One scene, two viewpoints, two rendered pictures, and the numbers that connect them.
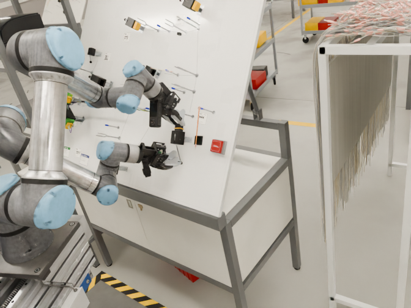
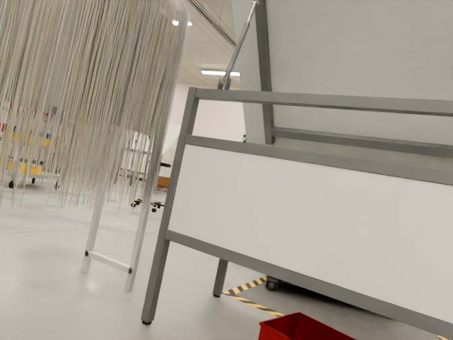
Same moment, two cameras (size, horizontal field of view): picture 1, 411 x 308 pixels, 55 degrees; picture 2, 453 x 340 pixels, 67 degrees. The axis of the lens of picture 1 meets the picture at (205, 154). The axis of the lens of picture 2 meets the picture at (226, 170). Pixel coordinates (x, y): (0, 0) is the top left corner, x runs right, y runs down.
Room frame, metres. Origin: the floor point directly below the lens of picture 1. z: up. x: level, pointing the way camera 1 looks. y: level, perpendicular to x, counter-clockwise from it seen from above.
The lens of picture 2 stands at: (3.17, -0.52, 0.66)
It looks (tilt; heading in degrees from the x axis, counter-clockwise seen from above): 1 degrees up; 167
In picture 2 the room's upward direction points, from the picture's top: 12 degrees clockwise
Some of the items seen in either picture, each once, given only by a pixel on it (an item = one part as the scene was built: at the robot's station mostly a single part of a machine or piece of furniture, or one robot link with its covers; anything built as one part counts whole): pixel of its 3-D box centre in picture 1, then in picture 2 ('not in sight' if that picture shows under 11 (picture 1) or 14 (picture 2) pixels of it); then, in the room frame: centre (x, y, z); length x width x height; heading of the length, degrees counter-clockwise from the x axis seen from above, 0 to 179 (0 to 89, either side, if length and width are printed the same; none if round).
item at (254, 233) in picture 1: (178, 190); (326, 212); (1.93, 0.20, 0.60); 1.17 x 0.58 x 0.40; 47
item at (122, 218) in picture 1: (109, 208); not in sight; (1.90, 0.60, 0.60); 0.55 x 0.02 x 0.39; 47
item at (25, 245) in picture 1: (22, 232); not in sight; (0.97, 0.58, 1.21); 0.15 x 0.15 x 0.10
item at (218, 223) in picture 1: (127, 189); not in sight; (1.69, 0.42, 0.83); 1.18 x 0.05 x 0.06; 47
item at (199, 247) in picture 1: (180, 238); not in sight; (1.52, 0.21, 0.60); 0.55 x 0.03 x 0.39; 47
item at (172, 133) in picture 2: not in sight; (149, 154); (-4.93, -0.55, 0.83); 1.18 x 0.72 x 1.65; 51
